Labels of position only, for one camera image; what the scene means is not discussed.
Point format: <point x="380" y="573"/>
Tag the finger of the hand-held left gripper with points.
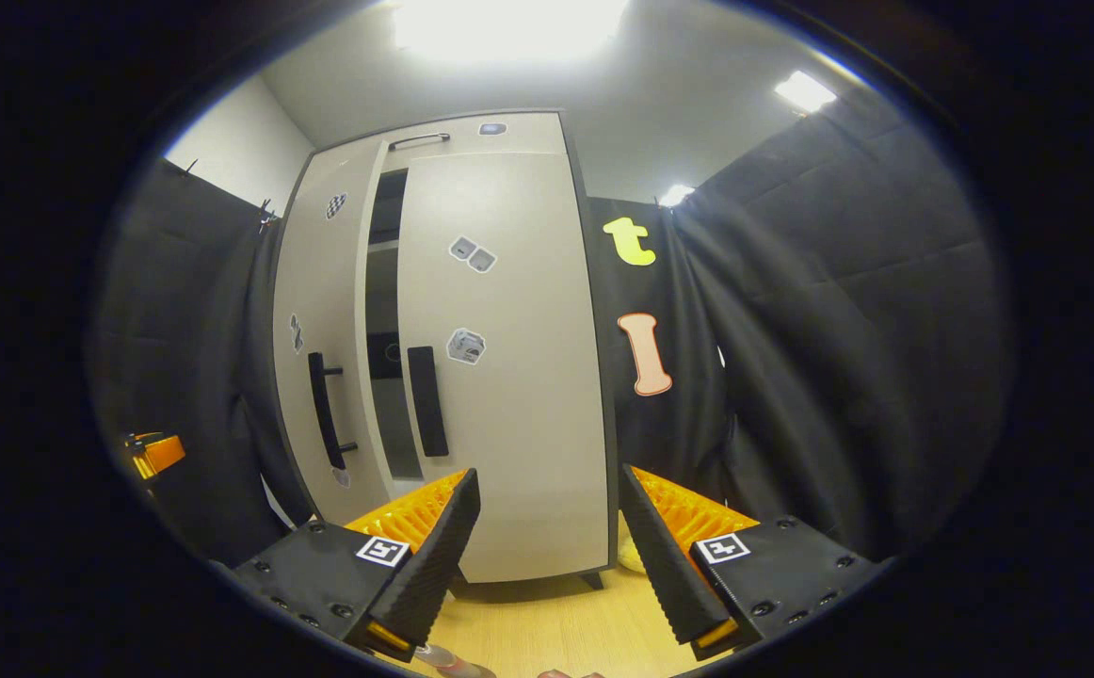
<point x="161" y="454"/>

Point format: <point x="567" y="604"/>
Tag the yellow plush ball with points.
<point x="630" y="557"/>

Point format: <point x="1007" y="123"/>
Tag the grey cabinet body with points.
<point x="382" y="311"/>

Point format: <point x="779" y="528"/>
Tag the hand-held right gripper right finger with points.
<point x="669" y="574"/>

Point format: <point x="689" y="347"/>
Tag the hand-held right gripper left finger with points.
<point x="434" y="565"/>

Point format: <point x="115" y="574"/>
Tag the ceiling light panel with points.
<point x="509" y="28"/>
<point x="805" y="91"/>
<point x="675" y="195"/>

